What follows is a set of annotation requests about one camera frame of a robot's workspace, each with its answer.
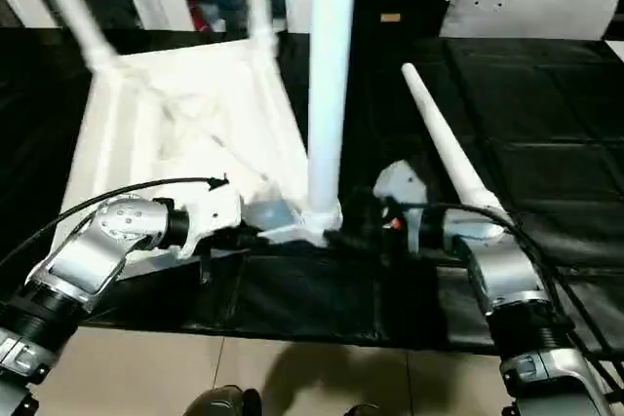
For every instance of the small yellow label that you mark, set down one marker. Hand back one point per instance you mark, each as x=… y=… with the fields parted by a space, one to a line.
x=390 y=18

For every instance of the white plastic table top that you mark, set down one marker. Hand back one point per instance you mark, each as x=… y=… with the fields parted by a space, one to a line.
x=195 y=114

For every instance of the black work mat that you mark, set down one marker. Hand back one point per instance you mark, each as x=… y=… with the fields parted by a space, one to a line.
x=292 y=299

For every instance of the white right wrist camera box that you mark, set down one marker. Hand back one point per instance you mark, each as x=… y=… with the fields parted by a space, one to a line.
x=398 y=185

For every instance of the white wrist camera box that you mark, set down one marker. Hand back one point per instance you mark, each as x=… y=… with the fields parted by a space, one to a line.
x=398 y=185
x=213 y=209

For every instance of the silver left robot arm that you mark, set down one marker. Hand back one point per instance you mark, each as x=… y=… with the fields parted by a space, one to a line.
x=88 y=260

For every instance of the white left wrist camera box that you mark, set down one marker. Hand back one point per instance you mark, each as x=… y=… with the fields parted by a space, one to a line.
x=213 y=209

